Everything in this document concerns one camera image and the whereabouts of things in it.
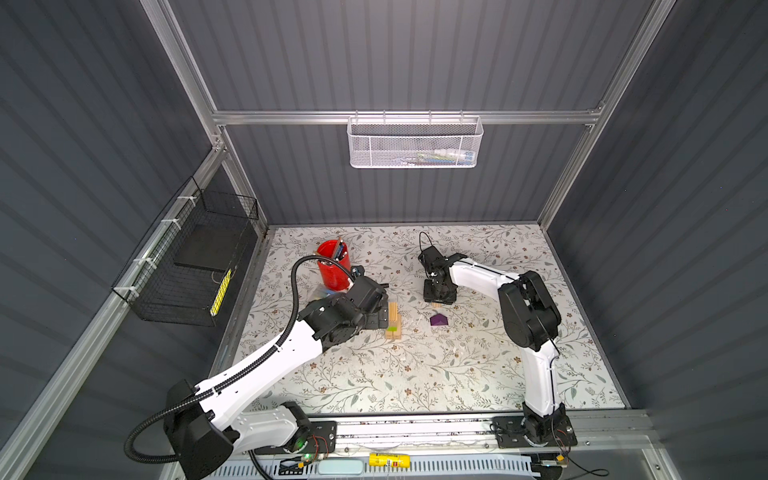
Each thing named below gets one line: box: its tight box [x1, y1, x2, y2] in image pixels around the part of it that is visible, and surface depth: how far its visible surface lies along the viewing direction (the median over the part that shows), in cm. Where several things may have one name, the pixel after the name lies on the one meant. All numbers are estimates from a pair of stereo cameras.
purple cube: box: [430, 313, 449, 326], surface depth 96 cm
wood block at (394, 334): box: [386, 326, 402, 340], surface depth 91 cm
